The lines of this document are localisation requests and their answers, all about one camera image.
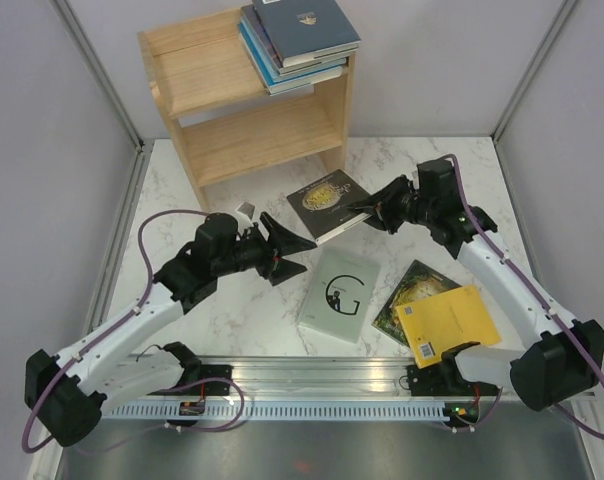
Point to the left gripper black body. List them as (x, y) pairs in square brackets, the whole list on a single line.
[(255, 251)]

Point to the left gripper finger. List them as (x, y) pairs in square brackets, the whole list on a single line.
[(286, 270), (283, 241)]

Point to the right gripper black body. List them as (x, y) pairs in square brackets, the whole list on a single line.
[(408, 206)]

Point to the black book white lettering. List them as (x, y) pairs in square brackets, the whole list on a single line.
[(323, 205)]

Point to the pale green thin file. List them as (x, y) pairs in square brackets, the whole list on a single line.
[(339, 295)]

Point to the green Alice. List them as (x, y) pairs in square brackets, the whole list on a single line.
[(418, 282)]

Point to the yellow book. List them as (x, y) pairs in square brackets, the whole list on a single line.
[(438, 323)]

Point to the bright blue book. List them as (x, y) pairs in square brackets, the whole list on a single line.
[(275, 87)]

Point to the light blue book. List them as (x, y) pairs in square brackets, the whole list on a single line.
[(274, 72)]

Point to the navy blue crest book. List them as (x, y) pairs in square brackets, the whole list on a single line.
[(302, 31)]

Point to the dark purple galaxy book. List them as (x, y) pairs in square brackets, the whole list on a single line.
[(249, 15)]

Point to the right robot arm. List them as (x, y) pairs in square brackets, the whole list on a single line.
[(561, 355)]

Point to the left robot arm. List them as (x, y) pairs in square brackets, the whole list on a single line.
[(70, 391)]

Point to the wooden two-tier shelf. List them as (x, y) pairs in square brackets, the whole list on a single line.
[(220, 117)]

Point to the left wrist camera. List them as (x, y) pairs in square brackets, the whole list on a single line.
[(245, 213)]

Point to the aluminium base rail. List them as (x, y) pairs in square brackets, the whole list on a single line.
[(341, 377)]

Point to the white slotted cable duct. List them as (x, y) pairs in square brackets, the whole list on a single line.
[(226, 410)]

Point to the left aluminium frame post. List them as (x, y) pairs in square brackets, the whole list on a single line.
[(82, 42)]

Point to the aluminium frame post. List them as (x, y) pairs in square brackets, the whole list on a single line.
[(541, 54), (82, 42)]

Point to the right aluminium frame post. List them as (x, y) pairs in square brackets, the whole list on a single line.
[(541, 54)]

